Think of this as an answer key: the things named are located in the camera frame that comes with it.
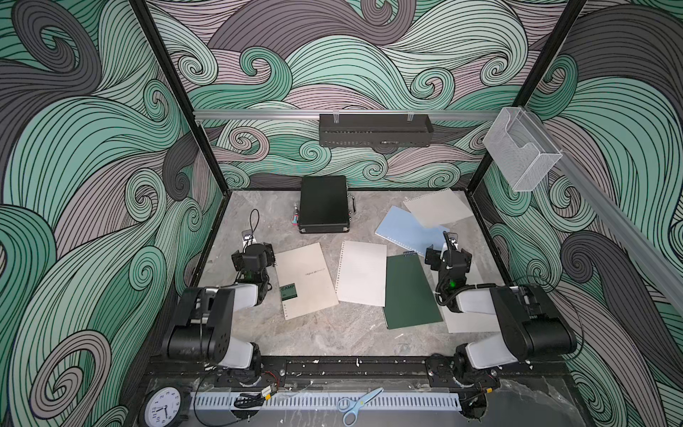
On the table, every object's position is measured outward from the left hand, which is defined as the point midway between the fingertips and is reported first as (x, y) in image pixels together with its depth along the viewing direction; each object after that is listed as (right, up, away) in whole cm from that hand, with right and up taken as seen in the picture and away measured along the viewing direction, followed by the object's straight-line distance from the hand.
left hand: (250, 245), depth 91 cm
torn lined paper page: (+75, +13, +24) cm, 80 cm away
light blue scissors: (+34, -39, -23) cm, 57 cm away
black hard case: (+25, +14, +25) cm, 38 cm away
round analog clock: (-14, -38, -25) cm, 48 cm away
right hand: (+69, -1, 0) cm, 69 cm away
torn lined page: (+40, -11, +4) cm, 42 cm away
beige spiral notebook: (+19, -13, -1) cm, 23 cm away
